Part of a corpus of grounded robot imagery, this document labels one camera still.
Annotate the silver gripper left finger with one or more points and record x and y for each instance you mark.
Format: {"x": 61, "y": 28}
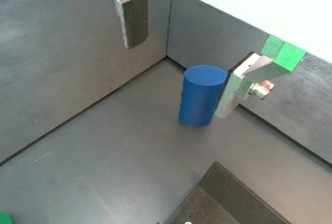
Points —
{"x": 132, "y": 15}

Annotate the blue oval cylinder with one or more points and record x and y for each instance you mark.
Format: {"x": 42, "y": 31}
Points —
{"x": 202, "y": 88}

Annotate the green shape sorting board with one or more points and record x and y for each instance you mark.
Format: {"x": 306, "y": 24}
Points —
{"x": 5, "y": 218}

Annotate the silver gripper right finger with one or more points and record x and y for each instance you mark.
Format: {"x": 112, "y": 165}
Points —
{"x": 249, "y": 77}

